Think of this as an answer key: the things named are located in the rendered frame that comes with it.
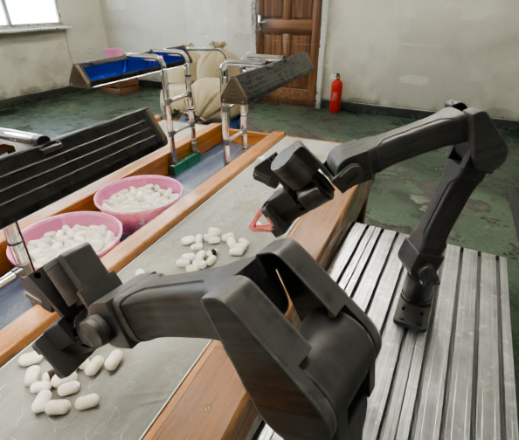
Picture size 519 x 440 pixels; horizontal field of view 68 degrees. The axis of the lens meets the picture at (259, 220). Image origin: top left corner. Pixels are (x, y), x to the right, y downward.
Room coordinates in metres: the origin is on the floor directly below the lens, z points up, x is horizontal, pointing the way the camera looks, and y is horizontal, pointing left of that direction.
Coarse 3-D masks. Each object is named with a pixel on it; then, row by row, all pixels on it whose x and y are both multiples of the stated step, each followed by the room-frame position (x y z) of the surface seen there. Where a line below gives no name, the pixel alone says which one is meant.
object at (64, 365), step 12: (36, 348) 0.35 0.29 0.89; (48, 348) 0.36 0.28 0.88; (72, 348) 0.36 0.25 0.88; (84, 348) 0.35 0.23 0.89; (96, 348) 0.36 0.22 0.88; (48, 360) 0.34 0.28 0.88; (60, 360) 0.35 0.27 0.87; (72, 360) 0.36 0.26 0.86; (84, 360) 0.37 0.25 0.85; (60, 372) 0.34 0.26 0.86; (72, 372) 0.35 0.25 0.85
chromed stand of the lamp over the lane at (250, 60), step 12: (228, 60) 1.32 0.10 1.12; (240, 60) 1.31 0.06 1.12; (252, 60) 1.30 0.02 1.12; (264, 60) 1.44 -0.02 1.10; (276, 60) 1.42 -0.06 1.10; (288, 60) 1.41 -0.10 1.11; (240, 72) 1.47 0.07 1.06; (228, 108) 1.35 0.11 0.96; (240, 108) 1.48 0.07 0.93; (228, 132) 1.34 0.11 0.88; (240, 132) 1.44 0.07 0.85; (228, 144) 1.34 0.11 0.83; (228, 156) 1.33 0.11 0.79
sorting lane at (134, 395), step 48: (288, 144) 1.61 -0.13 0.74; (336, 144) 1.61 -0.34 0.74; (240, 192) 1.13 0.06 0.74; (0, 384) 0.41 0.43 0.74; (96, 384) 0.41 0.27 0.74; (144, 384) 0.41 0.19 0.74; (0, 432) 0.33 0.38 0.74; (48, 432) 0.33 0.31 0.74; (96, 432) 0.33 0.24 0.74; (144, 432) 0.33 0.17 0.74
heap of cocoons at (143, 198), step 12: (120, 192) 1.13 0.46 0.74; (132, 192) 1.12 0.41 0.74; (144, 192) 1.13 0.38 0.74; (156, 192) 1.12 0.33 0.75; (168, 192) 1.12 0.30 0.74; (108, 204) 1.06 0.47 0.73; (120, 204) 1.04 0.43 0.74; (132, 204) 1.04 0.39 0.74; (144, 204) 1.05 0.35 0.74; (156, 204) 1.04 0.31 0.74; (144, 216) 0.97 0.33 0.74
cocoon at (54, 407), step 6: (48, 402) 0.36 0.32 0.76; (54, 402) 0.36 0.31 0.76; (60, 402) 0.36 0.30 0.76; (66, 402) 0.36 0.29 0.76; (48, 408) 0.35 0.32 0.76; (54, 408) 0.36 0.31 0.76; (60, 408) 0.36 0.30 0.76; (66, 408) 0.36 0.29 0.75; (48, 414) 0.35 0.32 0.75; (54, 414) 0.35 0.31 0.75; (60, 414) 0.35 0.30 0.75
